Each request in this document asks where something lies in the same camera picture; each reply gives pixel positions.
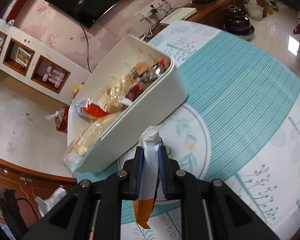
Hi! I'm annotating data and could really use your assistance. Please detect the white silver snack packet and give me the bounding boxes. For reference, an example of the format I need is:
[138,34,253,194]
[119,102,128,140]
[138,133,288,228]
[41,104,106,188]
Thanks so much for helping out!
[133,126,162,229]

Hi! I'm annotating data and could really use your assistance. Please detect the blue red biscuit pack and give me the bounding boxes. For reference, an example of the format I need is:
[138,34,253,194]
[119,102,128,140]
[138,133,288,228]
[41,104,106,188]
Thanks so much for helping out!
[73,98,109,120]

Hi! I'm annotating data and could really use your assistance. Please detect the Calleton bread clear pack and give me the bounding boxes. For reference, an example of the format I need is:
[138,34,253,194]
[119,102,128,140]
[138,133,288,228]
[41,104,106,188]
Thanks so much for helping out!
[97,74,134,114]

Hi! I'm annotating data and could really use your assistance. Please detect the clear cookie snack pack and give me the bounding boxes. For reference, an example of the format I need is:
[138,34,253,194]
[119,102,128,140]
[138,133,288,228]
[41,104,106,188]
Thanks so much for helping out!
[130,59,168,83]

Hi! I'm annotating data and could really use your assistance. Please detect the red bag of fruit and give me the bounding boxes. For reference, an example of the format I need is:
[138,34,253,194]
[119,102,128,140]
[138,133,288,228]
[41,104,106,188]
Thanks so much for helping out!
[45,105,69,134]

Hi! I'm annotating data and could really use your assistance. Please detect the pink dumbbells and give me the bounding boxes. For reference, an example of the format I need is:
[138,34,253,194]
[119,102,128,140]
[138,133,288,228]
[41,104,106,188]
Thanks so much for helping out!
[43,65,66,88]

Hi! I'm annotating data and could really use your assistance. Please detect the white plastic storage bin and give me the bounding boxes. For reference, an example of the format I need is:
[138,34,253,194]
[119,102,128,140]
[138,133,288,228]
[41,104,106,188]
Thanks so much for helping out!
[74,35,187,173]

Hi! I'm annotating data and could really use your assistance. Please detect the dark ceramic jar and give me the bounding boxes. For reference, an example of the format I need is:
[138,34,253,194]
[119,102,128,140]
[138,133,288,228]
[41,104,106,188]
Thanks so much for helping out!
[224,5,255,41]

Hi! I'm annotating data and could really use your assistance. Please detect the wooden TV cabinet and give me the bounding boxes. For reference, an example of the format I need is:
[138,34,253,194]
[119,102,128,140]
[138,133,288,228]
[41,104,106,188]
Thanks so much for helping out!
[140,0,235,42]

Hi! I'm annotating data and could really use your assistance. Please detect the white bucket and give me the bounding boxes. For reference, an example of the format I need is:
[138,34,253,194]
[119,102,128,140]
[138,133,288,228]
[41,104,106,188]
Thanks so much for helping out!
[244,3,263,21]

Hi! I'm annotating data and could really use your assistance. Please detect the white set-top box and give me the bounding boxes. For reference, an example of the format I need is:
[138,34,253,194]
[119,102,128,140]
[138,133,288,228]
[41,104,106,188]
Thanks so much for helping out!
[159,7,197,26]

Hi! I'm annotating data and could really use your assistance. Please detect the white wall power strip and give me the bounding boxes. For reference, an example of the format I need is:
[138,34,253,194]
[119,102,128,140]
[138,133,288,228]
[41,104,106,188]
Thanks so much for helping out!
[134,0,167,21]

